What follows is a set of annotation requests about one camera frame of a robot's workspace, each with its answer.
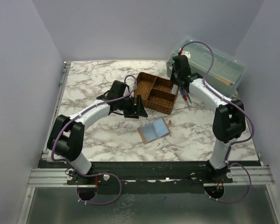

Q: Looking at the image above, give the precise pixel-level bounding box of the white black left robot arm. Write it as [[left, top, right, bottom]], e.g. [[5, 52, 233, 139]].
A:
[[47, 80, 148, 184]]

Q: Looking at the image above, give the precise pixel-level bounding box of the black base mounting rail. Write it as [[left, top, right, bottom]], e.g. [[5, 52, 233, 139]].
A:
[[35, 161, 232, 198]]

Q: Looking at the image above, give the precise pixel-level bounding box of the clear lidded green toolbox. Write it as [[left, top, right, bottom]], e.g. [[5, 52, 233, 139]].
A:
[[166, 36, 246, 98]]

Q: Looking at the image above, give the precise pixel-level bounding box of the brown woven divided basket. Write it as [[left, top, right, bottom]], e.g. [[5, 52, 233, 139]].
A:
[[134, 72, 178, 115]]

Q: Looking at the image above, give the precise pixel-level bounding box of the blue red handled screwdriver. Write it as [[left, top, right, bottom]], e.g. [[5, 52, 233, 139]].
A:
[[179, 88, 190, 110]]

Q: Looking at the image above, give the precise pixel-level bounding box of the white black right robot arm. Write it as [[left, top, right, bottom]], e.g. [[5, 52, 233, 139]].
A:
[[170, 55, 246, 183]]

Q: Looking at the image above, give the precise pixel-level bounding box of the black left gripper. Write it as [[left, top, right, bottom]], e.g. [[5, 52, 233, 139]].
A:
[[118, 95, 148, 119]]

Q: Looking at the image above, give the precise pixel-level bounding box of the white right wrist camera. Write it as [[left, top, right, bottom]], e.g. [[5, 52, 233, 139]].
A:
[[181, 51, 191, 59]]

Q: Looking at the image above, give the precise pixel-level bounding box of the aluminium extrusion frame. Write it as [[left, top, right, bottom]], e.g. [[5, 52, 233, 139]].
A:
[[16, 61, 280, 224]]

